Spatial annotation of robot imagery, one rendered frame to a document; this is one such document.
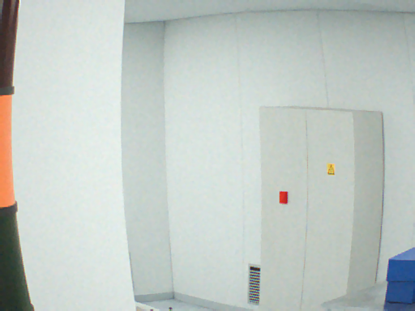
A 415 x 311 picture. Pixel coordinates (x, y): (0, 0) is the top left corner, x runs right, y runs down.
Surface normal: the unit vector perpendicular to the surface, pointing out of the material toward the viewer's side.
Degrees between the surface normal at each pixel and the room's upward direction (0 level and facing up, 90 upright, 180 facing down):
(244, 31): 90
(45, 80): 90
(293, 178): 90
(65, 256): 90
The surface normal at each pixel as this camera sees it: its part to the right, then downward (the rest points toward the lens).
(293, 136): -0.81, 0.07
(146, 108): 0.58, 0.04
